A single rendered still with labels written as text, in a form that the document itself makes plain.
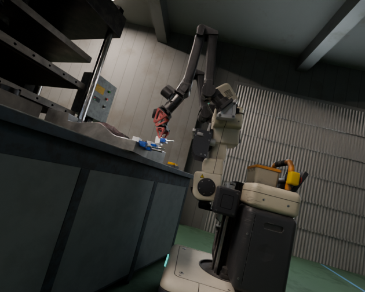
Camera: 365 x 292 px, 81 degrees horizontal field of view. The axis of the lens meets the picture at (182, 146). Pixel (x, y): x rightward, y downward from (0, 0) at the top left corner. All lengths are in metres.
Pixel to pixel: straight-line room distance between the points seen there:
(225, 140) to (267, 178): 0.33
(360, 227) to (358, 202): 0.40
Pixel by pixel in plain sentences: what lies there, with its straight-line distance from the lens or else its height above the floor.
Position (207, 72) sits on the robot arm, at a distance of 1.30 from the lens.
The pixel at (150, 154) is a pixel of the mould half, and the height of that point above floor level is 0.83.
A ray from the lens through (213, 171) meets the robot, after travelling 1.27.
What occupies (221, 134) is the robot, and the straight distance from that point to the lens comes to 1.34.
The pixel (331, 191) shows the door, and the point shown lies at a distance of 4.52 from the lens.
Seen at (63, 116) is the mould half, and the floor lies 0.89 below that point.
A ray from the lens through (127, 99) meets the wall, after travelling 4.38.
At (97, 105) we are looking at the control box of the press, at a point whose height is 1.20.
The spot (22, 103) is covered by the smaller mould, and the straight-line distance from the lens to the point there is 0.99.
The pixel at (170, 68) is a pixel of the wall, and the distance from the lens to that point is 4.49.
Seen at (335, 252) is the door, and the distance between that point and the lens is 4.63.
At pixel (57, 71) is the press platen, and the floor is 1.26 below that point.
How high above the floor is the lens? 0.73
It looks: 9 degrees up
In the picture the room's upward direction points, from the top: 15 degrees clockwise
